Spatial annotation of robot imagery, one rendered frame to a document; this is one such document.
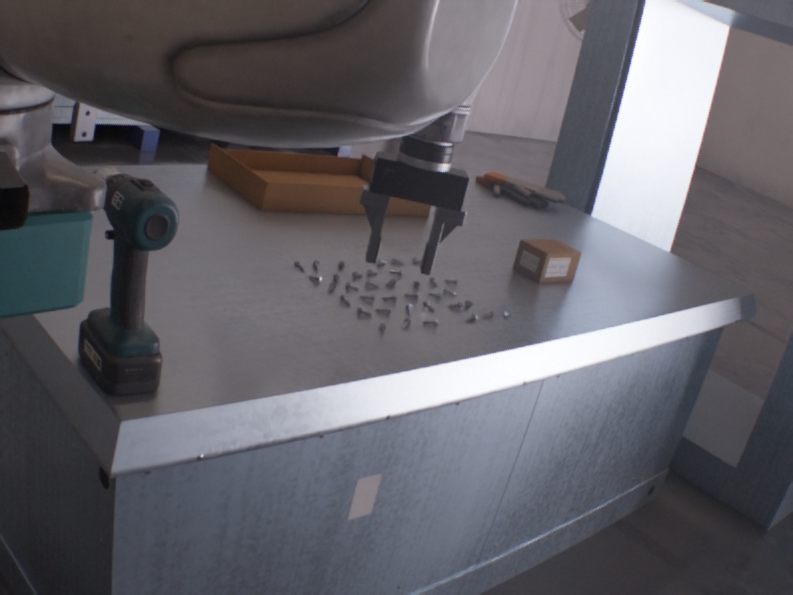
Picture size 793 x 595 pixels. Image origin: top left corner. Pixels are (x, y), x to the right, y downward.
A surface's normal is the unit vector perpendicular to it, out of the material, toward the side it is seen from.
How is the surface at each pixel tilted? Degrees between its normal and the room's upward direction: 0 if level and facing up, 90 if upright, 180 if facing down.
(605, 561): 0
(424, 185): 90
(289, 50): 116
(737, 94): 90
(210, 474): 90
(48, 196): 90
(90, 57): 121
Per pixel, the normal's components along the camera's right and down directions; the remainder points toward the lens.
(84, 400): -0.56, -0.29
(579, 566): 0.23, -0.92
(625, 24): -0.74, 0.04
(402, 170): 0.04, 0.33
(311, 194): 0.55, 0.39
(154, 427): 0.71, 0.00
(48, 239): 0.74, 0.37
